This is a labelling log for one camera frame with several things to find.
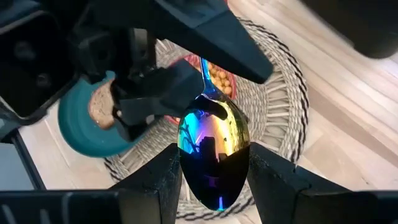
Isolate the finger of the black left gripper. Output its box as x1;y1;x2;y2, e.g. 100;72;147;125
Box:
112;58;206;142
155;0;275;85

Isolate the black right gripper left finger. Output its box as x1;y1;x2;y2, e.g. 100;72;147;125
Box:
108;142;183;224

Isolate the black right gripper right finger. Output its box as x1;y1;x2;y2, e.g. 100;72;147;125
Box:
246;142;312;224

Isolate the patterned bowl with red inside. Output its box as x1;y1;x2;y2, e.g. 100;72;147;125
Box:
164;53;239;126

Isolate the iridescent rainbow metal spoon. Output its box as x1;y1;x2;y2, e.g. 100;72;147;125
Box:
176;57;251;213

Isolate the brown bread slice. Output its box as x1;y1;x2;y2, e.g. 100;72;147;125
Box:
87;78;116;131

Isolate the teal round plate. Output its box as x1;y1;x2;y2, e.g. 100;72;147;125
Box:
57;70;150;158

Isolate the round woven straw placemat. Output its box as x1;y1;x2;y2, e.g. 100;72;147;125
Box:
103;17;310;222

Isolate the black two-slot toaster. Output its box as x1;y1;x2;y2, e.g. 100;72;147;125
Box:
298;0;398;60

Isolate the black metal table frame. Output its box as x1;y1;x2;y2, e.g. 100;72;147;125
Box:
0;124;47;191

